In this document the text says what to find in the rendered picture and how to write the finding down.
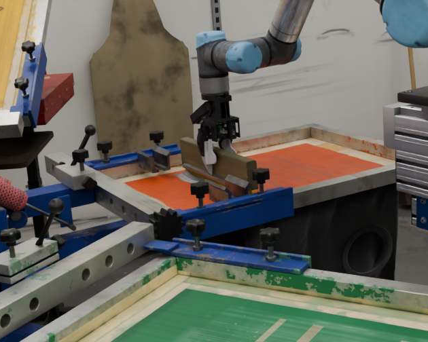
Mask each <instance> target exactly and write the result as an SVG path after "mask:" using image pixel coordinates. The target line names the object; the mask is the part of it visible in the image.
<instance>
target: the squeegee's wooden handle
mask: <svg viewBox="0 0 428 342"><path fill-rule="evenodd" d="M180 146H181V161H182V165H183V164H186V163H187V164H190V165H192V166H195V167H197V168H200V169H202V170H205V171H208V170H207V169H206V167H205V165H204V162H203V160H202V157H201V155H200V151H199V149H198V145H197V140H195V139H193V138H189V137H185V138H181V139H180ZM213 152H214V154H215V155H216V158H217V161H216V163H215V164H212V165H213V174H215V175H218V176H220V177H222V178H226V177H227V175H229V174H230V175H232V176H235V177H237V178H240V179H243V180H244V181H247V182H250V183H251V185H250V187H249V188H248V191H252V190H256V189H258V184H257V181H256V180H253V178H252V169H257V162H256V161H255V160H254V159H250V158H248V157H244V156H242V155H238V154H235V153H233V152H230V151H227V150H224V149H220V148H218V147H215V146H213Z"/></svg>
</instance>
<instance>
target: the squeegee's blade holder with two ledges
mask: <svg viewBox="0 0 428 342"><path fill-rule="evenodd" d="M183 168H185V169H188V170H191V171H192V172H195V173H197V174H200V175H202V176H205V177H207V178H209V179H212V180H214V181H217V182H219V183H221V184H225V178H222V177H220V176H218V175H215V174H213V175H210V174H209V172H207V171H205V170H202V169H200V168H197V167H195V166H192V165H190V164H187V163H186V164H183Z"/></svg>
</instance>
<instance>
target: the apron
mask: <svg viewBox="0 0 428 342"><path fill-rule="evenodd" d="M89 65H90V76H91V81H92V91H93V98H94V109H95V115H96V126H97V133H98V140H99V141H104V140H111V141H112V146H113V148H112V149H111V150H109V153H108V154H107V156H108V157H111V156H115V155H121V154H125V153H132V152H134V150H135V149H136V150H139V151H142V150H146V149H152V148H154V146H155V145H156V144H155V143H154V141H153V140H150V139H149V133H150V132H154V131H156V130H158V131H164V139H163V140H161V142H160V143H159V144H160V147H162V146H166V145H172V144H177V147H179V148H181V146H180V139H181V138H185V137H189V138H193V139H194V124H192V120H191V118H190V115H191V114H192V113H193V100H192V82H191V73H190V57H189V51H188V48H187V47H186V46H185V44H184V42H183V41H180V40H178V39H177V38H175V37H174V36H172V35H171V34H170V33H169V32H168V31H167V30H166V29H165V28H164V26H163V23H162V21H161V18H160V15H159V13H158V10H157V8H156V5H155V3H154V0H113V7H112V12H111V24H110V32H109V36H108V38H107V39H106V41H105V42H104V44H103V45H102V46H101V47H100V48H99V49H98V50H97V51H96V52H95V53H93V56H92V58H91V60H90V62H89Z"/></svg>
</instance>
